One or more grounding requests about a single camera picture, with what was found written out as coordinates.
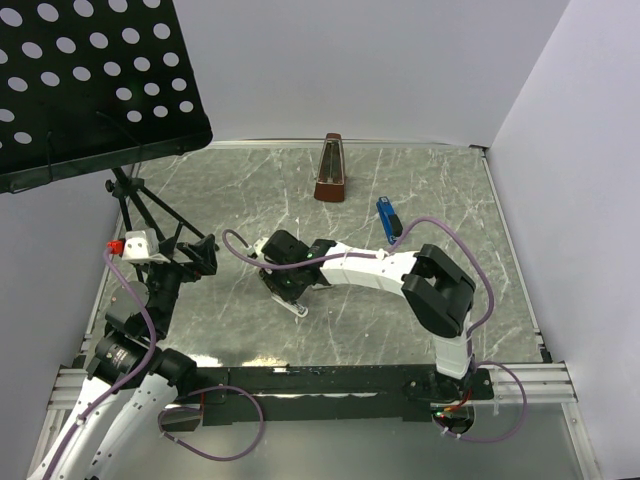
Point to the blue metal stapler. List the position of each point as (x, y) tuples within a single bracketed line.
[(390, 221)]

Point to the aluminium frame rail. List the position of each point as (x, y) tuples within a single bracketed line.
[(542, 383)]

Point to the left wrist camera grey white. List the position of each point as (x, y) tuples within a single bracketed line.
[(138, 247)]

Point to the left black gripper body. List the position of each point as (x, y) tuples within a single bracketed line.
[(164, 279)]

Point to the brown wooden metronome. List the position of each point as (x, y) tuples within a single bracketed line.
[(330, 183)]

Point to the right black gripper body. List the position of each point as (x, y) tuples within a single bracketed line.
[(284, 280)]

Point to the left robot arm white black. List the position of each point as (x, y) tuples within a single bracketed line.
[(129, 378)]

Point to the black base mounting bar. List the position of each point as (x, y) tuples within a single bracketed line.
[(304, 393)]

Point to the small beige white stapler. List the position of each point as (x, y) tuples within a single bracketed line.
[(297, 309)]

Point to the black perforated music stand desk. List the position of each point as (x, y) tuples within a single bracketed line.
[(88, 86)]

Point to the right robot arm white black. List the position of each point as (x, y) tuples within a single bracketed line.
[(439, 293)]

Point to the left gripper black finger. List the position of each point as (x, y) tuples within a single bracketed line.
[(201, 256), (167, 248)]

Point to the black music stand tripod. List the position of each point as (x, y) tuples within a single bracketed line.
[(126, 187)]

